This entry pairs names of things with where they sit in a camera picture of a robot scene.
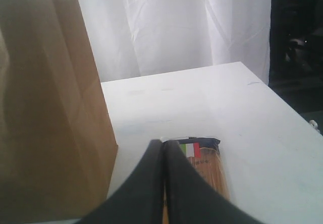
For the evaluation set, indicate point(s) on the brown paper bag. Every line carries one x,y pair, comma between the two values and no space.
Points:
58,147

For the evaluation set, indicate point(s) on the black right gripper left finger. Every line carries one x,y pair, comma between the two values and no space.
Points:
140,199

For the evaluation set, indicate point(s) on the spaghetti packet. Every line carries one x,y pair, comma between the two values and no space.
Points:
204,155

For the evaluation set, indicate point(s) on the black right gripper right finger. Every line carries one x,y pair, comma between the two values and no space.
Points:
190,199

